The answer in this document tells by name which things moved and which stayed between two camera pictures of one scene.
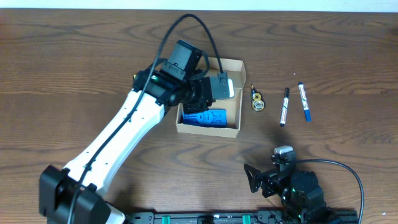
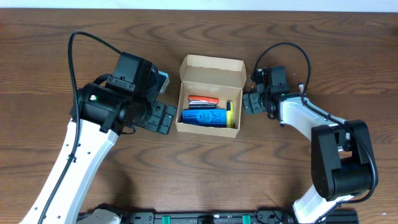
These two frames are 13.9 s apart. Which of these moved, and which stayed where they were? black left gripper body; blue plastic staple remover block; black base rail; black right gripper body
Moved: black left gripper body; black right gripper body
Stayed: black base rail; blue plastic staple remover block
